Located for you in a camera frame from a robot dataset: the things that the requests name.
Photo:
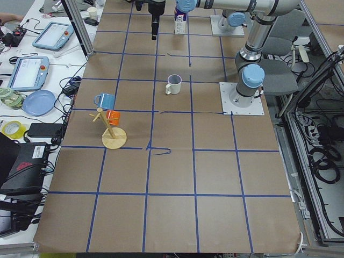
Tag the black gripper over cup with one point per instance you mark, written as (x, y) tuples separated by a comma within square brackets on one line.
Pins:
[(155, 7)]

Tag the blue white milk carton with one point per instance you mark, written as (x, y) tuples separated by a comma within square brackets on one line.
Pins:
[(180, 18)]

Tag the white ceramic mug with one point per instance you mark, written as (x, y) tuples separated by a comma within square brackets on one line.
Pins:
[(173, 84)]

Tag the paper cup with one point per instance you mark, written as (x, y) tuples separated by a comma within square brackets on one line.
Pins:
[(92, 11)]

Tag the blue mug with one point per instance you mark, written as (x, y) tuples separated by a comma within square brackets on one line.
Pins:
[(105, 101)]

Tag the upper teach pendant tablet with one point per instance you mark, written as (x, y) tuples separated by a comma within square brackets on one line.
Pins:
[(54, 36)]

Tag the teach pendant tablet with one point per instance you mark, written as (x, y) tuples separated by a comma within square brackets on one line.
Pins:
[(54, 36), (29, 73)]

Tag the orange mug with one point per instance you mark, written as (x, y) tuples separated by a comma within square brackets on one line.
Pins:
[(113, 117)]

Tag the grey office chair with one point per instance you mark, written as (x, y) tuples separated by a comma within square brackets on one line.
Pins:
[(279, 79)]

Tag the lower teach pendant tablet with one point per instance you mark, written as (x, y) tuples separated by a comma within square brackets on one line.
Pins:
[(29, 73)]

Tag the light blue plate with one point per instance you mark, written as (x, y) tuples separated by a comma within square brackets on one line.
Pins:
[(39, 103)]

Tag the black power adapter brick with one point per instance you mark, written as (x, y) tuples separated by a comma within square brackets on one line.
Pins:
[(44, 130)]

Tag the green lidded glass jar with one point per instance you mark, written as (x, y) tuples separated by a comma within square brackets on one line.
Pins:
[(11, 98)]

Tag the yellow tape roll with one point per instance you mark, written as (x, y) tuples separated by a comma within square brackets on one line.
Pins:
[(13, 129)]

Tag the black computer box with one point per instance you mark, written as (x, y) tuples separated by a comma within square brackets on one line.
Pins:
[(22, 166)]

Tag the aluminium frame post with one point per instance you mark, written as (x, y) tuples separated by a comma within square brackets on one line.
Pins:
[(78, 25)]

